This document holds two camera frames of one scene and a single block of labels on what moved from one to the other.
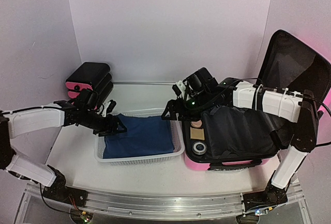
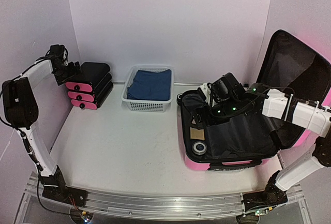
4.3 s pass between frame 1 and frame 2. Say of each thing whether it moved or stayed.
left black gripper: moved
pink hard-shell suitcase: stayed
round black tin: stayed
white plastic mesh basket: moved
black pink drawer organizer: stayed
